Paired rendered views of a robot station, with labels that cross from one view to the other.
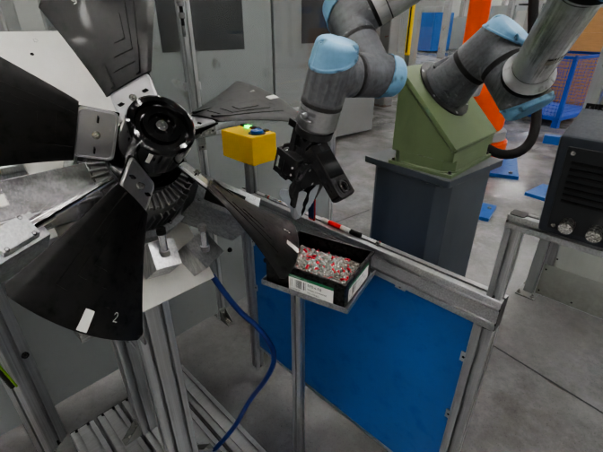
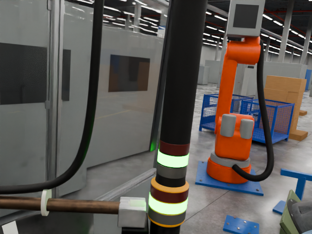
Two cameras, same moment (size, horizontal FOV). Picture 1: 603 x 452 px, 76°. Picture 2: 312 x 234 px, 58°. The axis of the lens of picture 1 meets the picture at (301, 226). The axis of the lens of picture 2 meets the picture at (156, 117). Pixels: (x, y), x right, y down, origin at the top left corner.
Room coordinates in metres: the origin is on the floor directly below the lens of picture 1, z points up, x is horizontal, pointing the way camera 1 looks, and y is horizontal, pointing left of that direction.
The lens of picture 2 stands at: (0.51, 0.31, 1.70)
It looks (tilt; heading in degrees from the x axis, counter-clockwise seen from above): 11 degrees down; 346
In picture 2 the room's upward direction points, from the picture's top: 6 degrees clockwise
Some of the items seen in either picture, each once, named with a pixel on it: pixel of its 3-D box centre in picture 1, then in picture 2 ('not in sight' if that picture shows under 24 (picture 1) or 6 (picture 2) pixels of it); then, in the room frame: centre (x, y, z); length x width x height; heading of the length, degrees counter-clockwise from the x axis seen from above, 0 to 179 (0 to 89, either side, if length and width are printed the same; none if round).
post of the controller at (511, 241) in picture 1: (506, 256); not in sight; (0.67, -0.42, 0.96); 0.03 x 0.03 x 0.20; 46
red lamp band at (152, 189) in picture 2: not in sight; (169, 188); (0.78, 0.21, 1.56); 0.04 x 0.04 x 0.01
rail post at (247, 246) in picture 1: (253, 295); not in sight; (1.27, 0.20, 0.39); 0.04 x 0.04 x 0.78; 46
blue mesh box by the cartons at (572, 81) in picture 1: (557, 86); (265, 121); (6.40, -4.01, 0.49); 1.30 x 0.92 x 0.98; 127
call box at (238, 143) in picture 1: (249, 146); not in sight; (1.25, 0.17, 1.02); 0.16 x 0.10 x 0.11; 46
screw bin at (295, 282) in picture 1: (318, 266); not in sight; (0.80, -0.04, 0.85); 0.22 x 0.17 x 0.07; 60
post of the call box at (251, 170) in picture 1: (250, 175); not in sight; (1.25, 0.17, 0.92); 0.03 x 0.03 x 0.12; 46
